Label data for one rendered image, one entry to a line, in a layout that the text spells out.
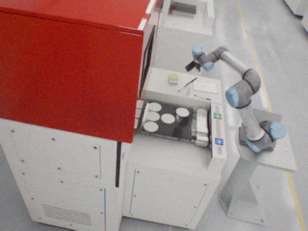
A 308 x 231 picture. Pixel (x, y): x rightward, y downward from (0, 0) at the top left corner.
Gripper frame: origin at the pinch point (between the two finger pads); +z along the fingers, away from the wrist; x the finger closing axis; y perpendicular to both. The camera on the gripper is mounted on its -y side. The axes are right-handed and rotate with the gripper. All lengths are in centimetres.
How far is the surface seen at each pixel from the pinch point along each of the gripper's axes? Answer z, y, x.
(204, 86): 8.1, -0.8, -12.4
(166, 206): 5, -72, -83
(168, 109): -9.4, -35.7, -20.7
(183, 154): -20, -42, -57
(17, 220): -3, -190, -40
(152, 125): -23, -51, -30
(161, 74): 3.5, -27.0, 14.1
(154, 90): -10.8, -38.4, -1.5
